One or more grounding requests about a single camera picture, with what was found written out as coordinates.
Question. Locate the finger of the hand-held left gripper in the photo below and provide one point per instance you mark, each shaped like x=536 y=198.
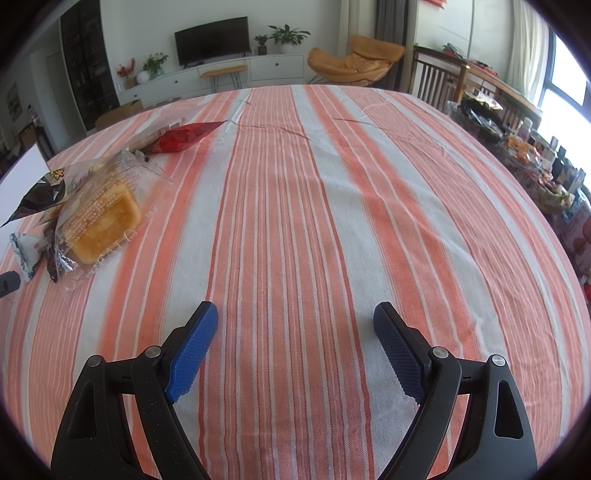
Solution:
x=9 y=282

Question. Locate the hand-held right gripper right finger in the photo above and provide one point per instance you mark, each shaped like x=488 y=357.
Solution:
x=399 y=355

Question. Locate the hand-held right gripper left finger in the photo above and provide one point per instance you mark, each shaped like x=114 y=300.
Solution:
x=194 y=353

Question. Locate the white blue snack packet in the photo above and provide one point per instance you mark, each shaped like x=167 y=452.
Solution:
x=30 y=254

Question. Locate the dark brown snack packet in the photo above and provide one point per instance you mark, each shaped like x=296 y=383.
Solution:
x=42 y=191

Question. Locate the clear packet of yellow bread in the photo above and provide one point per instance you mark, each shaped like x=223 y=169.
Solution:
x=99 y=221

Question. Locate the red snack packet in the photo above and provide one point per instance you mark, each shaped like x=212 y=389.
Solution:
x=182 y=137

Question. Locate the white box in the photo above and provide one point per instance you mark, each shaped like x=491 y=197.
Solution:
x=21 y=177

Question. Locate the striped orange tablecloth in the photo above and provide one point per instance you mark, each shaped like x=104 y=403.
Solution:
x=295 y=277

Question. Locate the cardboard box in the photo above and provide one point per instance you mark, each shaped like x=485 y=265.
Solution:
x=117 y=115

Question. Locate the dark glass cabinet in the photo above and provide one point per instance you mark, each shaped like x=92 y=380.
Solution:
x=85 y=60

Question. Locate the red flowers in vase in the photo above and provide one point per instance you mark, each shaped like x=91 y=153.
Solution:
x=127 y=74

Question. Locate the cluttered side table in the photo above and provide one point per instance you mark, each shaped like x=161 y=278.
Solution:
x=526 y=143

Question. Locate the green plant in white pot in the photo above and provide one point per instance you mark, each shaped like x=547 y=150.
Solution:
x=154 y=64

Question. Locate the white tv cabinet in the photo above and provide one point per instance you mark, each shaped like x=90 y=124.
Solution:
x=207 y=78

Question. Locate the wooden chair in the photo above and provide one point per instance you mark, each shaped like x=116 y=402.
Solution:
x=436 y=78

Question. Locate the wooden bench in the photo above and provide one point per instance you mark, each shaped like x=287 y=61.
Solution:
x=224 y=74

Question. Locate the orange lounge chair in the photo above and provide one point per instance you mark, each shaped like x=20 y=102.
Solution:
x=353 y=62

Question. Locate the black television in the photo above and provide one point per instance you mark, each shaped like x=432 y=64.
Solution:
x=213 y=40

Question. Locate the small potted green plant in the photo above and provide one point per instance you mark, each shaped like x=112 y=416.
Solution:
x=262 y=45

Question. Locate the grey curtain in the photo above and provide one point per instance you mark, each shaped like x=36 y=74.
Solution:
x=391 y=23

